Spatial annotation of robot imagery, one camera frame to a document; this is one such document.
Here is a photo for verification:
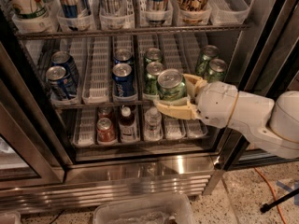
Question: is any small clear bin corner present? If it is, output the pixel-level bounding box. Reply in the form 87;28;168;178
0;212;21;224

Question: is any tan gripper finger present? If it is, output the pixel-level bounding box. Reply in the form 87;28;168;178
183;74;207;98
154;97;201;120

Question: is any blue can front centre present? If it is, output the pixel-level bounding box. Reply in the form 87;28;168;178
112;63;135;97

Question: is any brown drink bottle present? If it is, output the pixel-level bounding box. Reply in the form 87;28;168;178
119;106;137;143

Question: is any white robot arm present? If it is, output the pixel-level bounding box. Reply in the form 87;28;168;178
154;74;299;159

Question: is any empty white tray shelf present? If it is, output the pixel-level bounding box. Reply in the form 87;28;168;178
208;0;249;25
82;37;110;105

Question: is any red can back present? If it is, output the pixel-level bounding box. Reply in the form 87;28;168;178
98;106;114;120

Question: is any stainless steel fridge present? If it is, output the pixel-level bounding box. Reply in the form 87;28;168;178
0;0;298;214

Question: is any blue red energy can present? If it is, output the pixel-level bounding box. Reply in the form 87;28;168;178
146;0;168;24

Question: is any clear plastic bin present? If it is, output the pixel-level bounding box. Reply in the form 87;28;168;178
93;193;196;224

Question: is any orange tall can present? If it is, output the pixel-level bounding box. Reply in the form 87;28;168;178
177;0;208;24

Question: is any clear water bottle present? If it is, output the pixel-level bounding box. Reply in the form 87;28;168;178
144;107;162;141

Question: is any blue can front left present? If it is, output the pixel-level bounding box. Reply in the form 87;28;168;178
46;65;77;100

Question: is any orange cable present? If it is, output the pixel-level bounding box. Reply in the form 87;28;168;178
253;167;288;224

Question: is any blue can back left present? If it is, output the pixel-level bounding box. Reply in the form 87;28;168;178
51;51;79;85

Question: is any green can back right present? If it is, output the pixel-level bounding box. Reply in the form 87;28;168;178
195;45;219;77

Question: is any blue can back centre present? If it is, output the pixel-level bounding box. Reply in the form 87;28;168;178
114;49;135;66

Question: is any green can front right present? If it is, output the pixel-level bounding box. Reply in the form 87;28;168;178
204;59;227;83

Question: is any red can front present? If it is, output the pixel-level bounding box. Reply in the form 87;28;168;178
96;118;116;143

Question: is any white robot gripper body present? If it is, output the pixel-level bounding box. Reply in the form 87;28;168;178
195;81;238;128

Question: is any green can front middle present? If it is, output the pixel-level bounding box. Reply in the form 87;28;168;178
144;62;164;95

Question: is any black stand leg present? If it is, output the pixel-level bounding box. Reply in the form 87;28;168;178
260;188;299;213

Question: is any green soda can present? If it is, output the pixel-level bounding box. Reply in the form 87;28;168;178
157;69;187;101

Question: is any empty white tray middle shelf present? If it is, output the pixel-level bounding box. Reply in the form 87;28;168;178
82;37;110;105

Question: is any green can back middle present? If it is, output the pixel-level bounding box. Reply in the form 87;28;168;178
143;48;164;66

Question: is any empty white tray top shelf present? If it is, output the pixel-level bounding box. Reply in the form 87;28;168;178
208;0;249;25

